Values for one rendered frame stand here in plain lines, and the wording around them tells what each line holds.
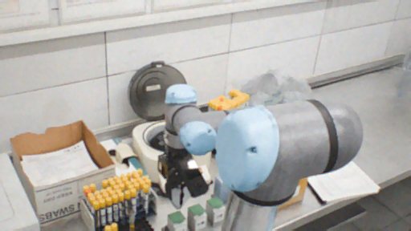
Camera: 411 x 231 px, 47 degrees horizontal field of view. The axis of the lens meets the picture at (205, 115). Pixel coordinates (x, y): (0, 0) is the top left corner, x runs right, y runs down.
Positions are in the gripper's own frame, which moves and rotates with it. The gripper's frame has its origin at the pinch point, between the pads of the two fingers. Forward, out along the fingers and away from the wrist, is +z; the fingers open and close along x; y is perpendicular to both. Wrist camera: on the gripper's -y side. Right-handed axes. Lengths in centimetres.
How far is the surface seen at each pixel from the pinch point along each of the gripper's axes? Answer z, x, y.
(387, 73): 13, -153, 56
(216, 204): 6.0, -13.6, 2.1
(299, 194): 9.3, -42.5, -2.8
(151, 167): 4.7, -3.2, 25.3
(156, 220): 12.7, 2.0, 9.9
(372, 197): 100, -169, 51
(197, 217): 7.1, -6.2, 0.7
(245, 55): -11, -62, 60
